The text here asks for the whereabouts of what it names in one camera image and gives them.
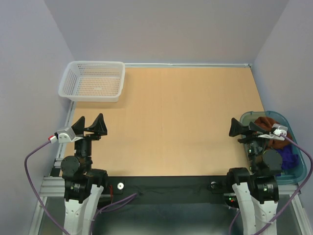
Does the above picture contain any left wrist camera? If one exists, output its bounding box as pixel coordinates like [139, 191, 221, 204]
[48, 127, 83, 144]

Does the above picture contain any purple towel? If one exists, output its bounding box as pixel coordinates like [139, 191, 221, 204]
[276, 144, 299, 170]

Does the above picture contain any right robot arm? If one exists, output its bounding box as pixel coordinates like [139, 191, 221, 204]
[225, 118, 288, 235]

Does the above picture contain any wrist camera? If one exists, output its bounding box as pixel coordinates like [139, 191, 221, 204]
[257, 123, 288, 141]
[48, 127, 83, 144]

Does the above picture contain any teal translucent plastic bin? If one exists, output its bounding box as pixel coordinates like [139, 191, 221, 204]
[240, 111, 307, 185]

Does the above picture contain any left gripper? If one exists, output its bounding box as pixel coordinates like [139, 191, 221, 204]
[72, 112, 107, 169]

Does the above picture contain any white plastic mesh basket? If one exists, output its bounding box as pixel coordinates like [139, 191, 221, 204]
[58, 61, 126, 102]

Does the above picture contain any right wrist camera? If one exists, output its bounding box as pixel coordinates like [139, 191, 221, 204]
[257, 123, 288, 141]

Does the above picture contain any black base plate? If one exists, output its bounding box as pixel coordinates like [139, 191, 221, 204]
[108, 176, 237, 206]

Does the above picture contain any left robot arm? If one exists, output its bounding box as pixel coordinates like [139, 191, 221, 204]
[57, 114, 109, 235]

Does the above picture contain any aluminium frame rail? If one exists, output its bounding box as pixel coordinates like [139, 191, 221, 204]
[28, 101, 76, 235]

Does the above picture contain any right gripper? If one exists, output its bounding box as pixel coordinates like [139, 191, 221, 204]
[228, 116, 271, 171]

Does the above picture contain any brown towel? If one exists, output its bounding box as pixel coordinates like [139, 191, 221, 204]
[254, 117, 289, 150]

